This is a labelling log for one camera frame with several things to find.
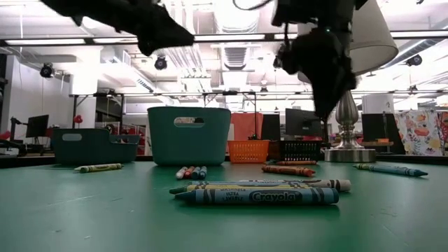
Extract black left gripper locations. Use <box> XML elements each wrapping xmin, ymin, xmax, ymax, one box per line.
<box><xmin>73</xmin><ymin>0</ymin><xmax>195</xmax><ymax>57</ymax></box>

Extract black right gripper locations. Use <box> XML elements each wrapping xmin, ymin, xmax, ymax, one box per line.
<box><xmin>279</xmin><ymin>29</ymin><xmax>358</xmax><ymax>120</ymax></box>

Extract black plastic basket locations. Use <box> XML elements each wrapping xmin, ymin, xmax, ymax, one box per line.
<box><xmin>268</xmin><ymin>139</ymin><xmax>323</xmax><ymax>162</ymax></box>

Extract black panel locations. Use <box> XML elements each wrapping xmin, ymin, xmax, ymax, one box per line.
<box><xmin>260</xmin><ymin>113</ymin><xmax>281</xmax><ymax>141</ymax></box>

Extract table lamp white shade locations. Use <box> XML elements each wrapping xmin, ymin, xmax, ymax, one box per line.
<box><xmin>297</xmin><ymin>0</ymin><xmax>400</xmax><ymax>164</ymax></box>

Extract orange crayon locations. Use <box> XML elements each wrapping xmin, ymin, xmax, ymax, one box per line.
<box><xmin>260</xmin><ymin>166</ymin><xmax>316</xmax><ymax>178</ymax></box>
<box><xmin>262</xmin><ymin>164</ymin><xmax>314</xmax><ymax>171</ymax></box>

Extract orange panel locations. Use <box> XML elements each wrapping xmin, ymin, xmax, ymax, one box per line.
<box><xmin>230</xmin><ymin>112</ymin><xmax>264</xmax><ymax>141</ymax></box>

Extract white crayon black bands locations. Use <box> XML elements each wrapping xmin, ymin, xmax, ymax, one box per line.
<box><xmin>241</xmin><ymin>178</ymin><xmax>352</xmax><ymax>193</ymax></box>

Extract floral cloth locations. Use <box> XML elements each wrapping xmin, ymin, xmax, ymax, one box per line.
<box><xmin>394</xmin><ymin>110</ymin><xmax>448</xmax><ymax>157</ymax></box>

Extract orange plastic basket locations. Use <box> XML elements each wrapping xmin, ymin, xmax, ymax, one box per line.
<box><xmin>227</xmin><ymin>139</ymin><xmax>271</xmax><ymax>165</ymax></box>

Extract overhead beam with light strips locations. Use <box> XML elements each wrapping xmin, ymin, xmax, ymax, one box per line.
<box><xmin>0</xmin><ymin>29</ymin><xmax>448</xmax><ymax>48</ymax></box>

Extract large teal plastic bin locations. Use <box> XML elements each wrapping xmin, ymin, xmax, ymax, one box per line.
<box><xmin>147</xmin><ymin>106</ymin><xmax>232</xmax><ymax>167</ymax></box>

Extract blue crayon Crayola print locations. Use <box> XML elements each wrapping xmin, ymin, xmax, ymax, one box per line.
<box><xmin>174</xmin><ymin>187</ymin><xmax>340</xmax><ymax>207</ymax></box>

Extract small blue-grey plastic bin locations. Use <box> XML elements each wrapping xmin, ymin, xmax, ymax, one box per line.
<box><xmin>51</xmin><ymin>127</ymin><xmax>141</xmax><ymax>166</ymax></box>

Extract green crayon yellow wrapper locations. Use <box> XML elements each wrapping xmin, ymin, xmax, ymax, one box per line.
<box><xmin>169</xmin><ymin>183</ymin><xmax>316</xmax><ymax>195</ymax></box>

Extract small black monitor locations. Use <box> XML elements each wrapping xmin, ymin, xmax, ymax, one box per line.
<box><xmin>25</xmin><ymin>114</ymin><xmax>50</xmax><ymax>139</ymax></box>

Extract green table mat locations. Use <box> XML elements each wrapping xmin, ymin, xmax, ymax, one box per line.
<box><xmin>0</xmin><ymin>159</ymin><xmax>448</xmax><ymax>252</ymax></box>

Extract black ceiling camera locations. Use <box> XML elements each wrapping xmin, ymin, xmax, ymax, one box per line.
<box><xmin>153</xmin><ymin>55</ymin><xmax>168</xmax><ymax>71</ymax></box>
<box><xmin>405</xmin><ymin>54</ymin><xmax>424</xmax><ymax>67</ymax></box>
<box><xmin>39</xmin><ymin>62</ymin><xmax>56</xmax><ymax>79</ymax></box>

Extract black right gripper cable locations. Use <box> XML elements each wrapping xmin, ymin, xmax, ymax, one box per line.
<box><xmin>232</xmin><ymin>0</ymin><xmax>277</xmax><ymax>11</ymax></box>

